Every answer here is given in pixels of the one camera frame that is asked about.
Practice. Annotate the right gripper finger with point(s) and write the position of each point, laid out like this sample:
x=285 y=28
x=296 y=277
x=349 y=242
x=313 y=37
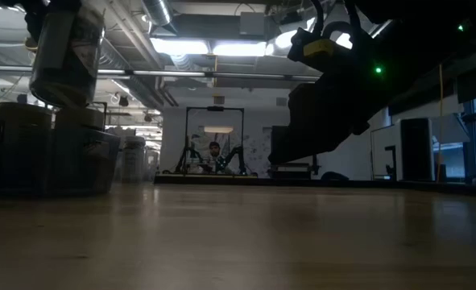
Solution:
x=314 y=129

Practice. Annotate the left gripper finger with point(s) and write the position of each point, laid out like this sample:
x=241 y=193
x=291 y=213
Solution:
x=34 y=28

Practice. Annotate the brown-lid spice jar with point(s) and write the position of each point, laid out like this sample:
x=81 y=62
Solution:
x=78 y=118
x=22 y=121
x=68 y=60

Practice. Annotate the white-lid spice jar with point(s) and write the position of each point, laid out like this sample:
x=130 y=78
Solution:
x=133 y=159

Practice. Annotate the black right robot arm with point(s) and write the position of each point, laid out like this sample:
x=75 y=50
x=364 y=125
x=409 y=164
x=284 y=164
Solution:
x=423 y=32

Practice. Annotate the black background robot arm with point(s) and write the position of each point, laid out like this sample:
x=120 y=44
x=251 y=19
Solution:
x=237 y=155
x=183 y=157

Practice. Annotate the black monitor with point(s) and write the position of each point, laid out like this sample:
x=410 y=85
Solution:
x=275 y=135

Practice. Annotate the black tower cabinet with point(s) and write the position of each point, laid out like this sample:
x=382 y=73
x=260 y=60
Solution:
x=416 y=149

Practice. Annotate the person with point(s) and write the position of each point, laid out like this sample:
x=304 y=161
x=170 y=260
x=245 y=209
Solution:
x=214 y=151

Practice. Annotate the grey ceiling pipe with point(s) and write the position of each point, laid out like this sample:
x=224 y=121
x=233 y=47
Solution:
x=169 y=73

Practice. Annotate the ceiling light panel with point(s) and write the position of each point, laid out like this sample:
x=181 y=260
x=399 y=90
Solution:
x=181 y=47

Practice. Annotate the smoked grey plastic bin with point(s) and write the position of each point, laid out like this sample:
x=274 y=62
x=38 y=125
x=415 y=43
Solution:
x=96 y=161

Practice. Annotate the clear plastic bin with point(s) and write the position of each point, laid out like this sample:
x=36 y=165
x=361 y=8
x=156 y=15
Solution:
x=153 y=169

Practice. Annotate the black background rig frame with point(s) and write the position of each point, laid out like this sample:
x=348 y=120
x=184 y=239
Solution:
x=215 y=108

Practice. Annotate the black metal table frame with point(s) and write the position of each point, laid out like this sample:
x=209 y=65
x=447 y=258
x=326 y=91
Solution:
x=221 y=181

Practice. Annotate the silver ventilation duct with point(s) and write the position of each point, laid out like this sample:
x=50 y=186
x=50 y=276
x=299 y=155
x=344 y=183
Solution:
x=159 y=12

